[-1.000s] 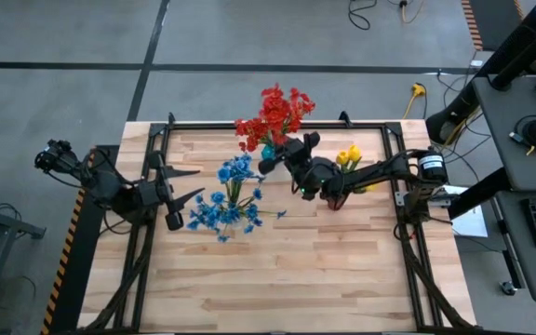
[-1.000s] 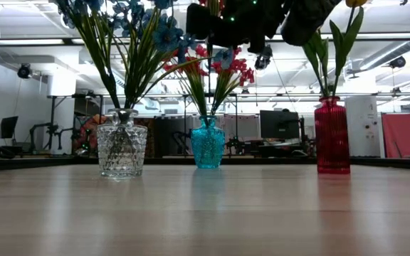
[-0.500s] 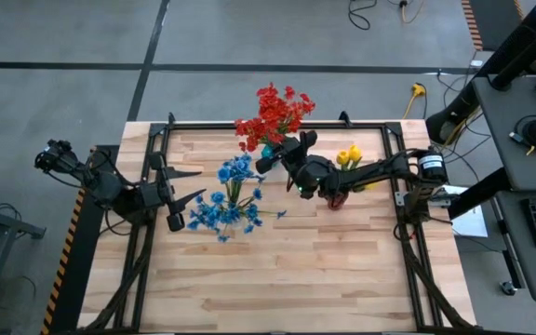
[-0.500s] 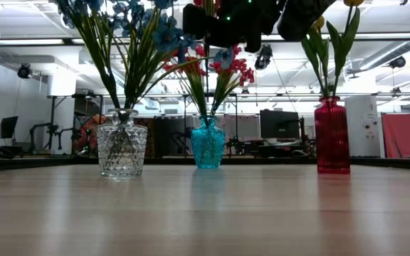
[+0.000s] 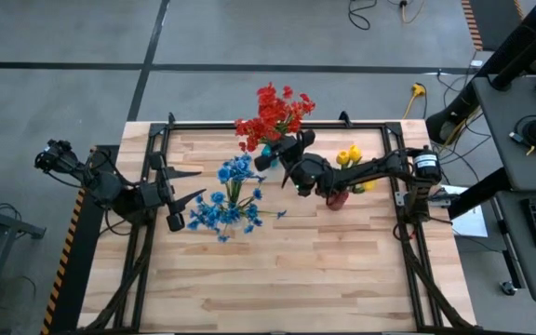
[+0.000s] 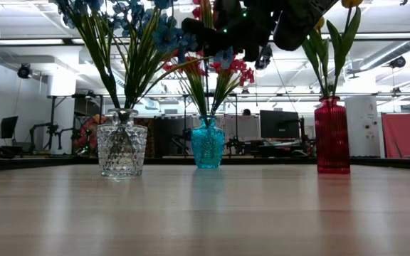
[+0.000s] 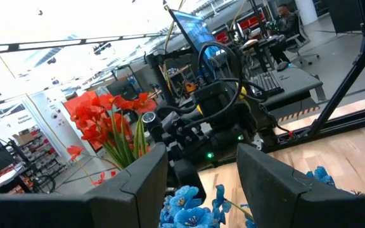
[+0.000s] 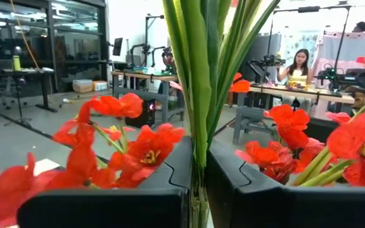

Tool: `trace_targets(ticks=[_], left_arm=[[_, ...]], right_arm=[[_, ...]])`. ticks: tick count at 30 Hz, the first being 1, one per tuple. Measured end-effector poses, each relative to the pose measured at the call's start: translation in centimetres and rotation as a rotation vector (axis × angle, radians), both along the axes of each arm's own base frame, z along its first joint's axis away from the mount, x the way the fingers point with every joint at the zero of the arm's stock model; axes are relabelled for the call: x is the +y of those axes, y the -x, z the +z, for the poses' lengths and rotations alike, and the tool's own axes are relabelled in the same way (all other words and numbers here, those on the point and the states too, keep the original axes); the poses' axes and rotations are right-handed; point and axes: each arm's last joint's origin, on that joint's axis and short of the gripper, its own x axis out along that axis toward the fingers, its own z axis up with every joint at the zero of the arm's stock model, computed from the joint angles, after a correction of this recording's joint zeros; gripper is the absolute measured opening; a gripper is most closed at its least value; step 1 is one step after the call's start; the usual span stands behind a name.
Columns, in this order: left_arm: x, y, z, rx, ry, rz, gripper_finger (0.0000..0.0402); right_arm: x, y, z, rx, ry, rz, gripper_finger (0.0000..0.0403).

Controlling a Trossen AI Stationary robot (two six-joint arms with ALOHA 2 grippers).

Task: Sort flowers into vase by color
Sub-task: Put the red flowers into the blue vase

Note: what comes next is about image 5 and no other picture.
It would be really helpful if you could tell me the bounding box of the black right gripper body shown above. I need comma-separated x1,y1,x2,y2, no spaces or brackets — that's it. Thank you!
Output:
253,128,339,197

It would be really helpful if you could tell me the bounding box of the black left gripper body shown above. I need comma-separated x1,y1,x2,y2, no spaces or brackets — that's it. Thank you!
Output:
140,151,186,233

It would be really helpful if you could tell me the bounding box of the red ribbed glass vase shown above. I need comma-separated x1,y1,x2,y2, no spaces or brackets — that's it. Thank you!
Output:
326,190,351,211

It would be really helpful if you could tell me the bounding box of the teal glass vase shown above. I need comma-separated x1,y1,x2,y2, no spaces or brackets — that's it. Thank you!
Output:
261,144,278,167

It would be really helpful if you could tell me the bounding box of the clear faceted glass vase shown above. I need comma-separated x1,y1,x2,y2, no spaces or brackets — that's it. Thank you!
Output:
223,197,255,229

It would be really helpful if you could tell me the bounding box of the black hazard-striped floor mat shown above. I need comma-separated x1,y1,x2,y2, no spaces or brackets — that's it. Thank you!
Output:
39,144,121,335

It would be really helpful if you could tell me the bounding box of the grey metal side table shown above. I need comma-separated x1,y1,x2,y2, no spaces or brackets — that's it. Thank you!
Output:
0,185,47,335

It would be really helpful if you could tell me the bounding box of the white paper sheet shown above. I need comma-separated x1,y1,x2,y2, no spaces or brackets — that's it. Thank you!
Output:
450,204,489,239

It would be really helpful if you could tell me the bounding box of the black desk leg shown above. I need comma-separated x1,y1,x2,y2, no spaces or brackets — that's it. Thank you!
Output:
447,167,514,221

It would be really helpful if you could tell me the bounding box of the orange black striped strip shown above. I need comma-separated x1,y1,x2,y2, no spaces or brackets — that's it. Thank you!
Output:
461,0,484,51

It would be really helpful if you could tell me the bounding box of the black tower fan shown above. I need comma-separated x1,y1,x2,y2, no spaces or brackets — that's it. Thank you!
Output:
424,0,536,146

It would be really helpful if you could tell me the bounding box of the black aluminium table frame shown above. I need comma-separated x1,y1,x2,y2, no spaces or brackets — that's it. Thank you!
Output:
81,111,474,335

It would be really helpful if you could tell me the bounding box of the yellow plug with cable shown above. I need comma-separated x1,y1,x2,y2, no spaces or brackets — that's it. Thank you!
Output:
401,82,426,120

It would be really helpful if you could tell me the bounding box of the black floor cable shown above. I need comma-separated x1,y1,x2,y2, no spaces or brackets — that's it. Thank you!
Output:
346,0,379,32

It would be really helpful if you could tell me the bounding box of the yellow floor cable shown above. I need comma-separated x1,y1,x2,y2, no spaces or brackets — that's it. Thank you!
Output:
397,0,426,24

